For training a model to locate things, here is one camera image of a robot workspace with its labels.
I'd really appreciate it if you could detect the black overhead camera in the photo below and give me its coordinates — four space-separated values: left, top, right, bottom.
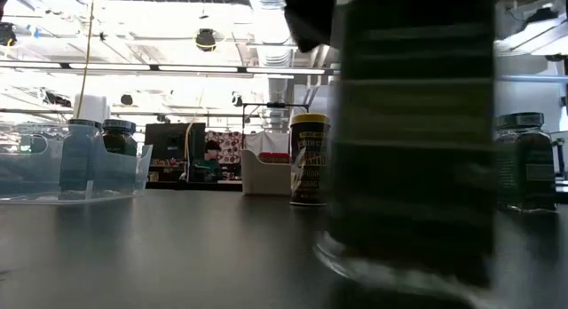
194 28 217 52
0 22 18 47

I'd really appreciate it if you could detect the clear plastic storage bin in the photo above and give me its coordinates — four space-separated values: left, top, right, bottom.
0 120 154 207

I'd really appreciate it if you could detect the white column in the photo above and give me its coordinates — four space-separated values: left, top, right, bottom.
73 94 111 123

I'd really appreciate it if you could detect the long ceiling light strip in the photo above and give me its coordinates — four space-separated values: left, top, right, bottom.
0 59 327 78

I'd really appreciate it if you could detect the green lid oregano spice jar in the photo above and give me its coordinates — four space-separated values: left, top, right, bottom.
493 112 559 213
313 0 499 297
59 118 107 200
101 118 138 193

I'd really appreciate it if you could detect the black monitor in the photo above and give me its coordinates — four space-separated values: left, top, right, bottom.
145 122 208 162

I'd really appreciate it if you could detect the yellow lid dark spice jar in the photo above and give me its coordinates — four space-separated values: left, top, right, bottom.
288 112 332 208

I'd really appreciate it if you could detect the white plastic storage bin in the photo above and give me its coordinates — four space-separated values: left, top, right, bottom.
239 148 292 197

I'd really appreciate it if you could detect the red white patterned cloth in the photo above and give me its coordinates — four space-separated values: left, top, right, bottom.
204 131 243 166

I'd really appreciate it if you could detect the silver ventilation duct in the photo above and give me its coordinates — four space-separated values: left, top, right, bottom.
267 76 292 123

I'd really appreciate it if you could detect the person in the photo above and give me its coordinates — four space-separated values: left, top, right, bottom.
191 139 224 183

